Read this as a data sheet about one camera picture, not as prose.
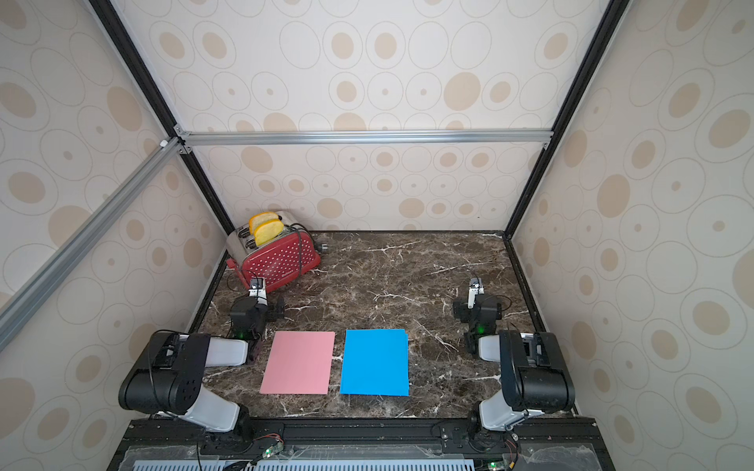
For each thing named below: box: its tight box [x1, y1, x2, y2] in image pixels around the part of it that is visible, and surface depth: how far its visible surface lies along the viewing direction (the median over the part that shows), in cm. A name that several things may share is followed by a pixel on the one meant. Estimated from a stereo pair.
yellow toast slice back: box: [248, 211, 279, 237], surface depth 97 cm
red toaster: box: [225, 223, 322, 294], surface depth 96 cm
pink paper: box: [260, 330, 335, 395], surface depth 91 cm
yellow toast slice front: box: [253, 218, 284, 247], surface depth 95 cm
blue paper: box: [339, 328, 410, 397], surface depth 89 cm
